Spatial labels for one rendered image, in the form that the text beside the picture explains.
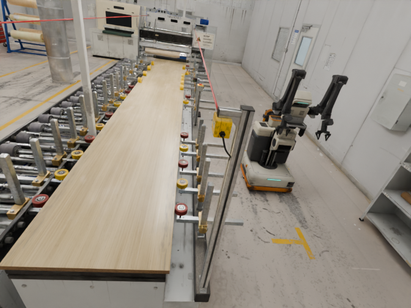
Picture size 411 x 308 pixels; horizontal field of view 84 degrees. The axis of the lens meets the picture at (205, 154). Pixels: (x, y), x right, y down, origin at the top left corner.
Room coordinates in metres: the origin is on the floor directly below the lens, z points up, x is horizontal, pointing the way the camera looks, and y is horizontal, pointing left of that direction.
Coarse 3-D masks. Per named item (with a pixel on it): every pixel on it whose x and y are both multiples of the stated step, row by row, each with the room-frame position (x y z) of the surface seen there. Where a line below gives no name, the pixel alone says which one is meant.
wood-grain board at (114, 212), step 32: (160, 64) 5.07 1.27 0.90; (128, 96) 2.80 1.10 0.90; (160, 96) 3.01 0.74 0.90; (128, 128) 1.92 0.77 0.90; (160, 128) 2.03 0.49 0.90; (96, 160) 1.34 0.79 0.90; (128, 160) 1.41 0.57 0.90; (160, 160) 1.48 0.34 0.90; (64, 192) 0.97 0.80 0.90; (96, 192) 1.02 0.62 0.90; (128, 192) 1.06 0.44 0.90; (160, 192) 1.11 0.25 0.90; (32, 224) 0.73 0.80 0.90; (64, 224) 0.76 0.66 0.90; (96, 224) 0.79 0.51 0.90; (128, 224) 0.82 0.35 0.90; (160, 224) 0.86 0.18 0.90; (32, 256) 0.57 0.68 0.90; (64, 256) 0.59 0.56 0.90; (96, 256) 0.62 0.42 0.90; (128, 256) 0.64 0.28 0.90; (160, 256) 0.67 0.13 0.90
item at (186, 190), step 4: (188, 188) 1.27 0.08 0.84; (192, 188) 1.28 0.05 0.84; (180, 192) 1.24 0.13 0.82; (184, 192) 1.24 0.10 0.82; (188, 192) 1.25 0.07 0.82; (192, 192) 1.25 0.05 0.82; (196, 192) 1.26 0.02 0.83; (216, 192) 1.28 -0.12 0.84; (236, 192) 1.32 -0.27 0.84; (232, 196) 1.30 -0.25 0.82; (236, 196) 1.30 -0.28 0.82
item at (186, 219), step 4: (184, 216) 1.02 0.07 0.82; (188, 216) 1.03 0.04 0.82; (192, 216) 1.03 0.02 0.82; (180, 220) 0.99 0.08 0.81; (184, 220) 1.00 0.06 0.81; (188, 220) 1.00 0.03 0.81; (192, 220) 1.01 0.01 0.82; (196, 220) 1.01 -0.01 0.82; (208, 220) 1.03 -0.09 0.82; (212, 220) 1.03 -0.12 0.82; (228, 220) 1.05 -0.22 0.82; (232, 220) 1.06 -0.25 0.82; (236, 220) 1.07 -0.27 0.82; (240, 220) 1.07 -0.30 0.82; (224, 224) 1.04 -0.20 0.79; (228, 224) 1.04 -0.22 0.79; (232, 224) 1.05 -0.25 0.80; (236, 224) 1.05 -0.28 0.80; (240, 224) 1.05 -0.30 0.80
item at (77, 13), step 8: (72, 0) 1.73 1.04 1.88; (80, 0) 1.78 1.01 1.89; (184, 0) 6.00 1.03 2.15; (72, 8) 1.73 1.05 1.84; (80, 8) 1.76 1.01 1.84; (184, 8) 6.00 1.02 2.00; (80, 16) 1.74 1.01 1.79; (184, 16) 6.01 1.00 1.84; (80, 24) 1.74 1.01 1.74; (80, 32) 1.74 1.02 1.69; (80, 40) 1.74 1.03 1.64; (80, 48) 1.74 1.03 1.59; (80, 56) 1.73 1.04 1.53; (80, 64) 1.73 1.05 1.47; (88, 72) 1.77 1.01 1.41; (88, 80) 1.75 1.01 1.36; (88, 88) 1.74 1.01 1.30; (88, 96) 1.74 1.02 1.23; (88, 104) 1.74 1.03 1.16; (88, 112) 1.74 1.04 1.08; (88, 120) 1.73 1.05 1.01; (88, 128) 1.73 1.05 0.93
